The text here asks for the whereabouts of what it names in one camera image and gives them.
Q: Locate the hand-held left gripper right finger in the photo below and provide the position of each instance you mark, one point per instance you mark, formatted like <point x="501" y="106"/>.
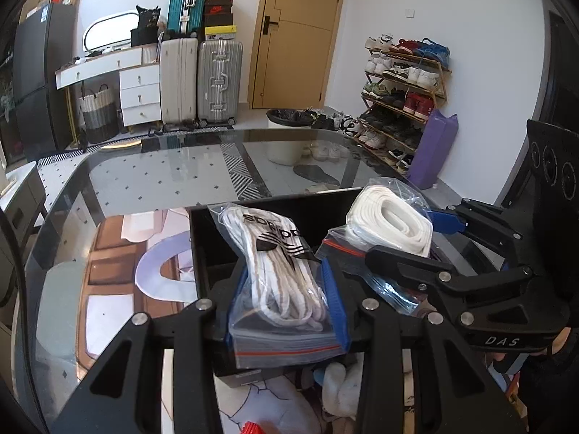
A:
<point x="337" y="307"/>

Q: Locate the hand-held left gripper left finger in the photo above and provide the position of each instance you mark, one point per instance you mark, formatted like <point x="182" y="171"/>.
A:
<point x="199" y="321"/>

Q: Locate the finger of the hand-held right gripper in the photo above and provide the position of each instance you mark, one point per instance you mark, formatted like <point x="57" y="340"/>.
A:
<point x="407" y="266"/>
<point x="448" y="221"/>

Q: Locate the zip bag of printed shoelaces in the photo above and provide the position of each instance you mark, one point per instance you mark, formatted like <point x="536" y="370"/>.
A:
<point x="276" y="280"/>

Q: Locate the black cardboard box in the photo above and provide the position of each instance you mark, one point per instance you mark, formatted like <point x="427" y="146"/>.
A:
<point x="203" y="244"/>

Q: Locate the person's right forearm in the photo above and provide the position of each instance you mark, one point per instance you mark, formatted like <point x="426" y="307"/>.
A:
<point x="552" y="393"/>

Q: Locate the person's right hand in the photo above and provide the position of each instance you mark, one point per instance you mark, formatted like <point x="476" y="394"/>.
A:
<point x="563" y="343"/>

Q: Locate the purple yoga mat bag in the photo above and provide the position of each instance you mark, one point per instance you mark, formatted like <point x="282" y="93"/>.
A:
<point x="432" y="149"/>

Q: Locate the white rolled socks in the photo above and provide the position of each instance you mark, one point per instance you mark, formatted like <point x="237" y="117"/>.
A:
<point x="341" y="389"/>

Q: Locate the printed desk mat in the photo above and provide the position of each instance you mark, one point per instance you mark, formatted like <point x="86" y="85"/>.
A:
<point x="117" y="244"/>

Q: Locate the red plastic item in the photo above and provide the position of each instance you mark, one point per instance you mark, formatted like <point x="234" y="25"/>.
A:
<point x="252" y="428"/>

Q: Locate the shoe rack with shoes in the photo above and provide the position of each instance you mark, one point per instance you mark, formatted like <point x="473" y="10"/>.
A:
<point x="398" y="95"/>

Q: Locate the scattered pile of shoes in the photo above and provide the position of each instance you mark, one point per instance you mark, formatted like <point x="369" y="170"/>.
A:
<point x="330" y="120"/>

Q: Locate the black trash bin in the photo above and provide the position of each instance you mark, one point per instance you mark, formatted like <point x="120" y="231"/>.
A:
<point x="282" y="144"/>

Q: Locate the grey side cabinet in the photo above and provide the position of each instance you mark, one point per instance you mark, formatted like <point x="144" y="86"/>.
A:
<point x="20" y="208"/>

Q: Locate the wooden door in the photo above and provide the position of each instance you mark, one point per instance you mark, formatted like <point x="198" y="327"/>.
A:
<point x="303" y="54"/>

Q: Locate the woven laundry basket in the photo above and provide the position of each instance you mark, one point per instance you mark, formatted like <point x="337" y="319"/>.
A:
<point x="97" y="113"/>

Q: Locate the white dresser with drawers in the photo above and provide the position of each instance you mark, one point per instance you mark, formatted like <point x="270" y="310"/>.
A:
<point x="138" y="90"/>

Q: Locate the cream suitcase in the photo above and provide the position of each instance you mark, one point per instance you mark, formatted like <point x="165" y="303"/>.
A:
<point x="178" y="81"/>

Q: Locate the silver suitcase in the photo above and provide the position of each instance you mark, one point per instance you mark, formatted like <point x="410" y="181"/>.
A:
<point x="219" y="81"/>

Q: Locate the yellow white shoe box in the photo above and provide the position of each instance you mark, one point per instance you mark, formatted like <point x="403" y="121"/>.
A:
<point x="220" y="32"/>

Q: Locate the dark grey fridge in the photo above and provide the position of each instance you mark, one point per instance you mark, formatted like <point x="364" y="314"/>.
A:
<point x="43" y="77"/>

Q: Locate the black bag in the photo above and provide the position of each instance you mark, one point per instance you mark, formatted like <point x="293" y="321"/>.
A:
<point x="147" y="27"/>

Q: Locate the plain black shoe box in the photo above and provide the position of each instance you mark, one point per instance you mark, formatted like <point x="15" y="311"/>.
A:
<point x="219" y="20"/>

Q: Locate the oval mirror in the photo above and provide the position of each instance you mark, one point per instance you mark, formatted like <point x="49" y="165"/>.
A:
<point x="108" y="29"/>

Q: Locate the black red shoe box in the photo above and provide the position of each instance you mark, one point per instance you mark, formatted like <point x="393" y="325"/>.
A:
<point x="219" y="9"/>

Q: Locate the teal suitcase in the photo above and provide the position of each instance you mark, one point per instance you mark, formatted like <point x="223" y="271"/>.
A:
<point x="185" y="0"/>

